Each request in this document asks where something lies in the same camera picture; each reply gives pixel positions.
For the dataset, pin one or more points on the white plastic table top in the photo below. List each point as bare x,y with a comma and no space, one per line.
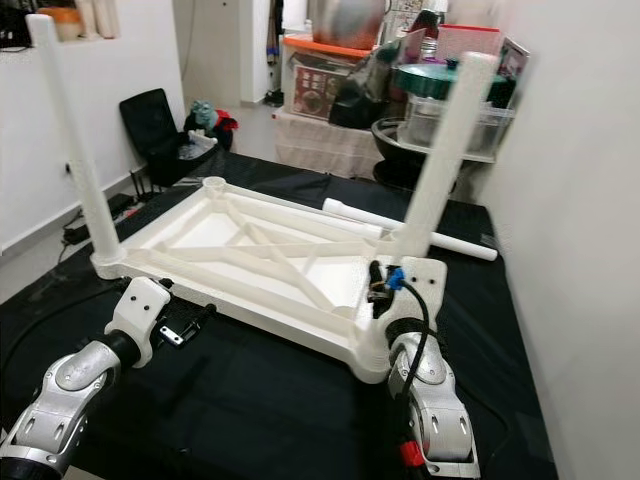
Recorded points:
240,270

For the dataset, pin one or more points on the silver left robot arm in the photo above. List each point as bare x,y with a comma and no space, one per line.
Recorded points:
75,385

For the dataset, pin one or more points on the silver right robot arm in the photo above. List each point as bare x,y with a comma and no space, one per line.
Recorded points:
435,410

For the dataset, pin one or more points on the black floor cloth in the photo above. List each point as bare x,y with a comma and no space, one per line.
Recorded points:
260,420

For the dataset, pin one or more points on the black wok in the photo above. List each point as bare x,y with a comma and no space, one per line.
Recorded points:
400,165

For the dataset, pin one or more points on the black power adapter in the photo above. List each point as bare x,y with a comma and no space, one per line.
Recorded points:
78,232

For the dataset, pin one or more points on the beige cloth-covered stand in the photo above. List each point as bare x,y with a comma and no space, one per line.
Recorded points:
325,145

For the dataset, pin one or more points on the white plastic packet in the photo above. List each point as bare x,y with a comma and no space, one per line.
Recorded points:
198,145

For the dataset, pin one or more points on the clear plastic container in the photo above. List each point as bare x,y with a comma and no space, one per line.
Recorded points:
430,122

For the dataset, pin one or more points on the black glossy bag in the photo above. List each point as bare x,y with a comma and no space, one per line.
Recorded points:
365,95

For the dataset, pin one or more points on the black open bag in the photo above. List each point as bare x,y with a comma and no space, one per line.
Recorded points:
145,125

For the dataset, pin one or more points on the red soft item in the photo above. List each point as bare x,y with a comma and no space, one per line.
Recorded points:
225,118

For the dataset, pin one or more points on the teal plush toy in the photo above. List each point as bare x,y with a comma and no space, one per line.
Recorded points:
200,113

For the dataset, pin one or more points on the orange-lidded storage box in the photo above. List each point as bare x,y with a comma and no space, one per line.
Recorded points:
315,88

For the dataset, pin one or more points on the green pot with lid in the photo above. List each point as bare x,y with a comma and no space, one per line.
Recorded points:
425,80

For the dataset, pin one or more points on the printed cardboard box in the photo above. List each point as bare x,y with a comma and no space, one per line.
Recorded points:
512,65

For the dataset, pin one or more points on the pink plastic container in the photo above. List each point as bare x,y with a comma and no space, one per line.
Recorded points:
465,40

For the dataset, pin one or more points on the metal pot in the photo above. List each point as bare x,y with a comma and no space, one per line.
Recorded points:
348,20

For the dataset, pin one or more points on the white cup stack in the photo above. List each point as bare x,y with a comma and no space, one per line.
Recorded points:
100,15

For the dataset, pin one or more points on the beige tub orange lid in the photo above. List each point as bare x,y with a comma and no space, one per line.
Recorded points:
66,25

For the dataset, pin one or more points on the black countertop appliance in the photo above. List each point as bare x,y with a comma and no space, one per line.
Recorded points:
12,25

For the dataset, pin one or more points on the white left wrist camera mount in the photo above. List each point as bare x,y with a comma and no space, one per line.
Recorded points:
142,305

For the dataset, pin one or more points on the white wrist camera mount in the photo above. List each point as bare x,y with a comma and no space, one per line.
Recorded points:
142,305
422,285

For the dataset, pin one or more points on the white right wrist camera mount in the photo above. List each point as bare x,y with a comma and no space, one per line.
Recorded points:
422,285

